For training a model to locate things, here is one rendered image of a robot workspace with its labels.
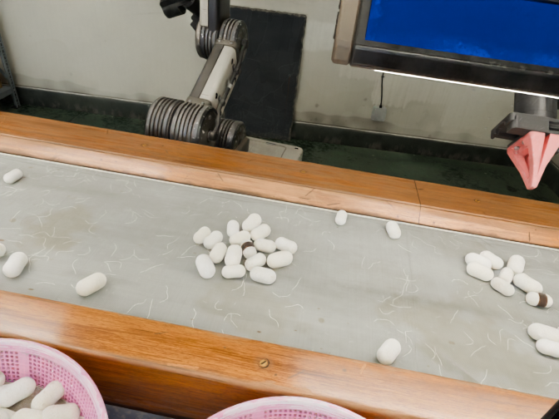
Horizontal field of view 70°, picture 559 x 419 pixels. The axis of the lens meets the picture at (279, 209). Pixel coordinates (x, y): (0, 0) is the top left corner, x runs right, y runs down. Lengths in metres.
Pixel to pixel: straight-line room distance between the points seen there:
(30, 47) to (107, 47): 0.49
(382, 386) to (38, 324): 0.35
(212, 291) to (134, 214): 0.20
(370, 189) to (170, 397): 0.46
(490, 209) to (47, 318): 0.67
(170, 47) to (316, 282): 2.23
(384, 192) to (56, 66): 2.53
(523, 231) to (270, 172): 0.44
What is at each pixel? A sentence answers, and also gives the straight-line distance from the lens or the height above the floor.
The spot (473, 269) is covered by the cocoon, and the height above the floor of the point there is 0.76.
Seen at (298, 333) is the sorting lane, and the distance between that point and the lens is 0.48.
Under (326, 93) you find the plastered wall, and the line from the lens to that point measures 2.58.
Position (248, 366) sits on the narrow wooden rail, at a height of 0.76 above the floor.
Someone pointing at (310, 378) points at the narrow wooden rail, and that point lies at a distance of 0.42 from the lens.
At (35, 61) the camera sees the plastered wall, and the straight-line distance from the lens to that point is 3.04.
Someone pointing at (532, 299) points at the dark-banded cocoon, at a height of 0.75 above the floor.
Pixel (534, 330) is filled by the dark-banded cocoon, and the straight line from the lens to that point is 0.59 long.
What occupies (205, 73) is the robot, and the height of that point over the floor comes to 0.84.
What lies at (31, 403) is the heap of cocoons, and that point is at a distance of 0.49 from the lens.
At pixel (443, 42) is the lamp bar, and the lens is 0.34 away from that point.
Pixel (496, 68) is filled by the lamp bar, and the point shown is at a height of 1.06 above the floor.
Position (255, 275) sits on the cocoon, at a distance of 0.52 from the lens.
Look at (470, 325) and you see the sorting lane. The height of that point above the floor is 0.74.
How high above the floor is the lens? 1.12
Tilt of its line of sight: 35 degrees down
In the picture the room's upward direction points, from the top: 7 degrees clockwise
